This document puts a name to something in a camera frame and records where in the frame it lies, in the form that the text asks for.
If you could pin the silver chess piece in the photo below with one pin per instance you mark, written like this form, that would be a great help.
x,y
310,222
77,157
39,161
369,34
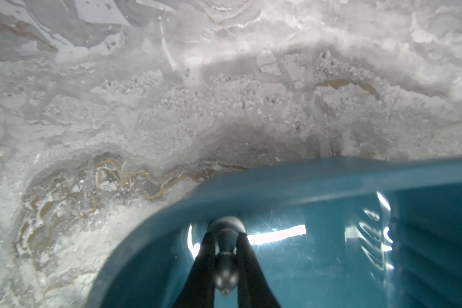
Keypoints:
x,y
225,231

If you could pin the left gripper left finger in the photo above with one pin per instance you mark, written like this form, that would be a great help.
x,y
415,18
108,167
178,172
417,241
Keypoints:
x,y
199,290

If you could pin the teal plastic storage box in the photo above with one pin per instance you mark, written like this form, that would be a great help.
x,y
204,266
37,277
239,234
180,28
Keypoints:
x,y
338,232

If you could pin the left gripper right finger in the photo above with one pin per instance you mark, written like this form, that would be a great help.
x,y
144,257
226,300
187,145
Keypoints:
x,y
253,289

